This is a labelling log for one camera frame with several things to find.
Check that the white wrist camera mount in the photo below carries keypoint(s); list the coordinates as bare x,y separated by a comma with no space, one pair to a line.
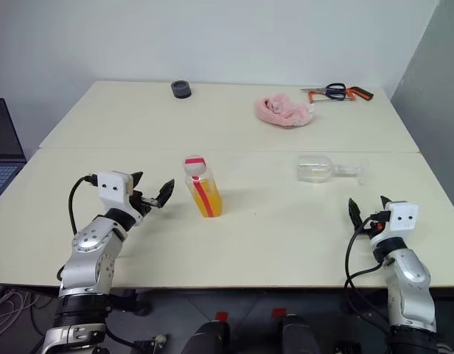
404,217
111,188

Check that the dark rounded shape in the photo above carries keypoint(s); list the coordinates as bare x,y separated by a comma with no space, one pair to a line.
206,339
299,335

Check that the black tape roll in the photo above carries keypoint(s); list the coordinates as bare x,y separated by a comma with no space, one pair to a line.
180,89

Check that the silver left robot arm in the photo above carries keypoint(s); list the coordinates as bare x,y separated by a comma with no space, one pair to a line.
90,239

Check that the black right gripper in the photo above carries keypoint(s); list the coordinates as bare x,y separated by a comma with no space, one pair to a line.
378,225

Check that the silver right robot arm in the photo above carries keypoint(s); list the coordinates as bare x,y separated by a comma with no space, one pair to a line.
407,273

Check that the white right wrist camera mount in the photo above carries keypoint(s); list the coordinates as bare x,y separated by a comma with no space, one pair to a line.
404,217

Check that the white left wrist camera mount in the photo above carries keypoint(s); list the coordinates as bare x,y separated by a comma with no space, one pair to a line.
111,188

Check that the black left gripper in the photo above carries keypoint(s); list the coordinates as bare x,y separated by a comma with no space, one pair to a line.
143,203

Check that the dark laptop computer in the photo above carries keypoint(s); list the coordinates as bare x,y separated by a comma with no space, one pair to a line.
4,147

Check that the orange juice bottle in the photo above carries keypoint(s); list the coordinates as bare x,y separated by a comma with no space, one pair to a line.
208,199

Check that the orange black hacksaw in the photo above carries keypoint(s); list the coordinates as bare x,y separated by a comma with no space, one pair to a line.
363,94

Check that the pink fluffy towel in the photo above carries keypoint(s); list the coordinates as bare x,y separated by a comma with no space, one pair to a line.
282,110

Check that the white red bottle cap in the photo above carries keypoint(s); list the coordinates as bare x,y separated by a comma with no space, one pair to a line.
194,166

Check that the wine glass with juice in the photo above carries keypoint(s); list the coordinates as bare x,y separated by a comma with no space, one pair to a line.
315,169

